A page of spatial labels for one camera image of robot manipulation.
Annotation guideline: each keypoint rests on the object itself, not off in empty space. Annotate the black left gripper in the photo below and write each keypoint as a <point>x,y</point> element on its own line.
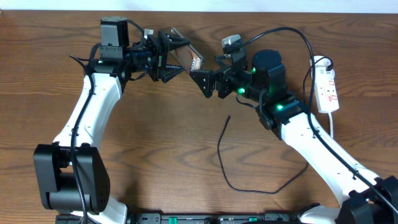
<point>161,53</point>

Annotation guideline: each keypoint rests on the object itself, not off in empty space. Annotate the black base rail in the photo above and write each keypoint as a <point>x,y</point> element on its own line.
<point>156,218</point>

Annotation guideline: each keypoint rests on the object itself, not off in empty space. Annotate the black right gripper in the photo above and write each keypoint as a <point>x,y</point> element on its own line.
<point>222,77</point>

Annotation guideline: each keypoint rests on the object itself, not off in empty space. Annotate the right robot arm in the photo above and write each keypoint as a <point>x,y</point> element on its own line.
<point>363,196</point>

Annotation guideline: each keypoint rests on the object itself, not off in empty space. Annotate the white power strip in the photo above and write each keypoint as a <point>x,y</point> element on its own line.
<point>325,88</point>

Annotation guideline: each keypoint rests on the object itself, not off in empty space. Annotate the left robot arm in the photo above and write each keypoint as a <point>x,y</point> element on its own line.
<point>70,172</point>

